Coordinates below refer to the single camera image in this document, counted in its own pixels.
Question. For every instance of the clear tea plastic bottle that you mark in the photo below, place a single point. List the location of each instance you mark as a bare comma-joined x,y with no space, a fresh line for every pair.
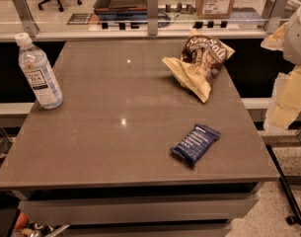
38,72

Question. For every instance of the middle metal glass bracket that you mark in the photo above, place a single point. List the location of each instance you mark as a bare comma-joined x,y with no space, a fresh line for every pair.
152,17

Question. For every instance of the blue snack bar wrapper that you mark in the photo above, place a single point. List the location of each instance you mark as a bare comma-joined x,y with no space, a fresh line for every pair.
195,144

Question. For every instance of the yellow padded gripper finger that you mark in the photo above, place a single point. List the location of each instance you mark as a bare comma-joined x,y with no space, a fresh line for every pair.
285,104
275,41

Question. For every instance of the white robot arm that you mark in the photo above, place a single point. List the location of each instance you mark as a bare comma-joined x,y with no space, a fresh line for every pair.
292,42

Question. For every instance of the metal glass bracket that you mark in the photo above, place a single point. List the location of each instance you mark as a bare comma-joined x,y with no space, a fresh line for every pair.
28,22
272,15
152,17

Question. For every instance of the grey cabinet drawer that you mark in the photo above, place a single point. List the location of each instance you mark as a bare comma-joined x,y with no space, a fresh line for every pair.
115,210

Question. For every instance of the brown sea salt chip bag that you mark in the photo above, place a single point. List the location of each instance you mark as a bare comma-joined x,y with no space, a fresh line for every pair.
202,58

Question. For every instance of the black floor stand bar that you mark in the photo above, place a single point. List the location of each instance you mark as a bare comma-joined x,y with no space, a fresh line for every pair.
295,218

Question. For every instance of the left metal glass bracket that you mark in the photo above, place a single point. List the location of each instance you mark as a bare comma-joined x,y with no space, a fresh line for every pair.
28,22

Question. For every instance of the right metal glass bracket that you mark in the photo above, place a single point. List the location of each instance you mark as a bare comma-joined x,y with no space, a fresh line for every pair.
272,15

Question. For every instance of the cardboard box with label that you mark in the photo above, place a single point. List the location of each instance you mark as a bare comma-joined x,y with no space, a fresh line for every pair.
214,9

